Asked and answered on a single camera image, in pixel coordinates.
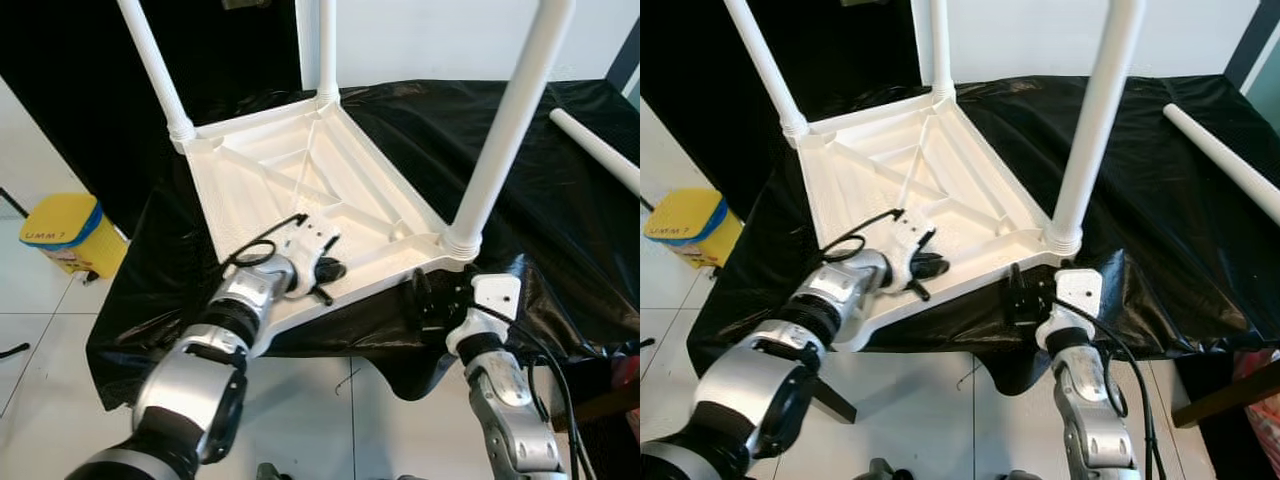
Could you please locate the white plastic table top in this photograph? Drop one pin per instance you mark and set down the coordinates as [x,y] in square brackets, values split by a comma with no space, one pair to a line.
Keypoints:
[900,165]
[300,170]

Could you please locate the grey left robot foot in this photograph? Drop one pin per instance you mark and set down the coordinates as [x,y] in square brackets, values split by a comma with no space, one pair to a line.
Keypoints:
[267,472]
[880,470]

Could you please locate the black plastic table cover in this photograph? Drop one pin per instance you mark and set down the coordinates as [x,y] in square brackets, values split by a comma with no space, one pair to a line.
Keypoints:
[1180,260]
[560,250]

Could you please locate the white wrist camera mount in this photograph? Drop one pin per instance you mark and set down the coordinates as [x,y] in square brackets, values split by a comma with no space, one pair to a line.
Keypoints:
[305,238]
[905,235]
[1080,290]
[497,295]

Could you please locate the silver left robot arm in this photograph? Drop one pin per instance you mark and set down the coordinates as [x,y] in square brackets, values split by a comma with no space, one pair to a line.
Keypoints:
[190,390]
[760,390]

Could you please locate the white plastic table leg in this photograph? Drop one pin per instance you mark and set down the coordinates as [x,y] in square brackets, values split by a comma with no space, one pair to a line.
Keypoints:
[765,65]
[595,148]
[1225,162]
[510,120]
[328,50]
[158,65]
[1098,120]
[942,50]

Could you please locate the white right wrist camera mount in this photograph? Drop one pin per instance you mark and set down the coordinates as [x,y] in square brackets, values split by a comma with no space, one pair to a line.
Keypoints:
[497,295]
[1080,290]

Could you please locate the black backdrop sheet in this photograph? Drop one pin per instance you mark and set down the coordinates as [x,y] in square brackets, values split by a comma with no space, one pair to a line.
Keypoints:
[80,60]
[850,50]

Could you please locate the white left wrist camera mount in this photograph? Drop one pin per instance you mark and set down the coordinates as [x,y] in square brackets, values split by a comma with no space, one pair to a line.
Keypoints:
[305,238]
[905,235]

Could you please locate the dark door frame strip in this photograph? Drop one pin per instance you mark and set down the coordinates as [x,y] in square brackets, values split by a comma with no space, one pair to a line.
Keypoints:
[625,55]
[1255,45]

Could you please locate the pink plastic bag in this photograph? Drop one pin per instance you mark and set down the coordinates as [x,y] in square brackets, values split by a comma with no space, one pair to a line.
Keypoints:
[627,375]
[1260,385]

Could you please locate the yellow bin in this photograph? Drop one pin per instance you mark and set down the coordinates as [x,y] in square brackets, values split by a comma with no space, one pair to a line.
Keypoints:
[75,235]
[695,228]

